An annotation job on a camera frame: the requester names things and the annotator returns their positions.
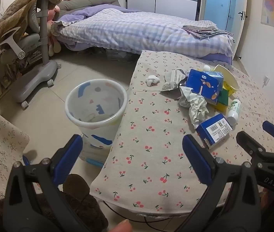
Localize white patterned trash bin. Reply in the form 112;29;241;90
65;78;128;148

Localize operator thumb left hand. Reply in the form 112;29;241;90
109;219;133;232

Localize brown fluffy blanket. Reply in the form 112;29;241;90
0;0;61;41

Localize brown slipper foot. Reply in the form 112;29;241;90
0;174;109;231

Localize folded striped cloth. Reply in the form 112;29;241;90
182;25;233;39

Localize yellow snack bag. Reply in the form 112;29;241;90
223;81;239;96

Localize white green small bottle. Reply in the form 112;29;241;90
227;98;241;127

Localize grey bed headboard cushion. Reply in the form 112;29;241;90
55;0;120;20

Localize white paper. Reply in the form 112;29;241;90
178;86;209;129

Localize operator right hand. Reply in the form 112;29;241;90
260;188;274;211

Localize black cable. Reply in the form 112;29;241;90
102;200;176;232

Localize clear plastic storage box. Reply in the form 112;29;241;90
79;135;110;169

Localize wall socket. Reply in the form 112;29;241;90
262;75;270;87

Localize small blue barcode box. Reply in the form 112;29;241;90
196;114;233;149

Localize cherry print tablecloth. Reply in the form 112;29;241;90
89;50;274;217

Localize plaid purple duvet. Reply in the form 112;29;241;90
51;4;233;59

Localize dark blue almond carton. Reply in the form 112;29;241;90
185;69;223;104

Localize grey ergonomic chair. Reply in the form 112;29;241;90
0;0;61;109

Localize green yellow scrub sponge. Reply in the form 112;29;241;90
212;89;229;114

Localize silver torn wrapper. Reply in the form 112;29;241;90
161;69;189;92

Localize purple bed sheet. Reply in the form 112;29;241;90
200;53;232;65

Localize blue door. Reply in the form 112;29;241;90
200;0;247;59

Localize pink plush toy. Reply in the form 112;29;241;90
47;5;61;57

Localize small white tissue ball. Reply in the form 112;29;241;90
145;75;160;87

